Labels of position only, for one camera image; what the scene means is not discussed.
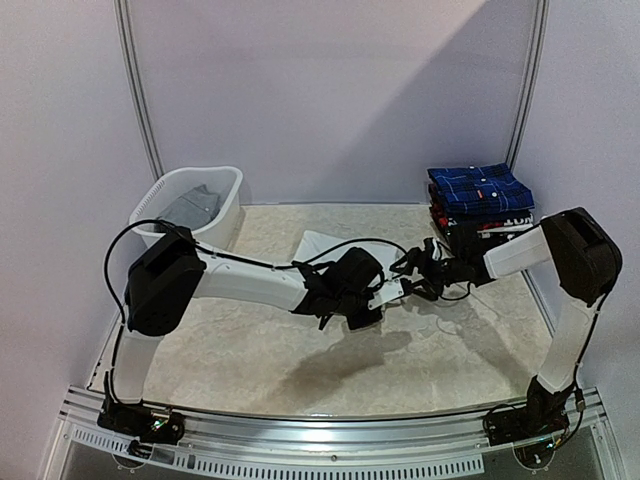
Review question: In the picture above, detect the blue plaid shirt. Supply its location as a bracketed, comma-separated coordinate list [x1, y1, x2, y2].
[427, 163, 534, 216]

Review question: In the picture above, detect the white cloth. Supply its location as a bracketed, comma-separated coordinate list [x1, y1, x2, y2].
[293, 230, 411, 284]

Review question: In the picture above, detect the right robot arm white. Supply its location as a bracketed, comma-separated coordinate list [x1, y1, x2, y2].
[390, 207, 622, 395]

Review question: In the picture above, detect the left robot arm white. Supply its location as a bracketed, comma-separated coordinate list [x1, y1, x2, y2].
[105, 225, 389, 434]

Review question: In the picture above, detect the white plastic laundry basket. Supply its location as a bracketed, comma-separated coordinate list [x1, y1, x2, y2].
[129, 166, 243, 249]

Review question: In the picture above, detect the red black folded garment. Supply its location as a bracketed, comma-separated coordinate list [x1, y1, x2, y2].
[427, 183, 535, 236]

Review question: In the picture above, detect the white folded garment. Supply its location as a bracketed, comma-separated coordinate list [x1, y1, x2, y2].
[475, 222, 533, 241]

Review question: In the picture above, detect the grey folded garment in basket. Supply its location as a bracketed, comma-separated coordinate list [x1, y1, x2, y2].
[157, 184, 221, 230]

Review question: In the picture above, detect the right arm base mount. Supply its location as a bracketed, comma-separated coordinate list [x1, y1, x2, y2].
[482, 377, 586, 469]

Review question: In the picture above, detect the right wall aluminium profile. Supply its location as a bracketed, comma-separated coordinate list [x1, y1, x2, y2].
[505, 0, 549, 173]

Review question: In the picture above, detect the wall aluminium profile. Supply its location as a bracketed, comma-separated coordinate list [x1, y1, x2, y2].
[113, 0, 164, 180]
[505, 0, 549, 173]

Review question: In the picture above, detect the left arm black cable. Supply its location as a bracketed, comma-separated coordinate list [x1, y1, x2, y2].
[103, 221, 416, 406]

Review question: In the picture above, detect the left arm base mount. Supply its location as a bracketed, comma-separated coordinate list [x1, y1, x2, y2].
[97, 371, 186, 459]

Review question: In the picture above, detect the aluminium front rail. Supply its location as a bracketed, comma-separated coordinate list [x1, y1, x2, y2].
[40, 387, 625, 479]

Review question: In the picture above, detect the left wall aluminium profile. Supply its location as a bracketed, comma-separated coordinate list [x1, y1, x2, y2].
[113, 0, 164, 180]

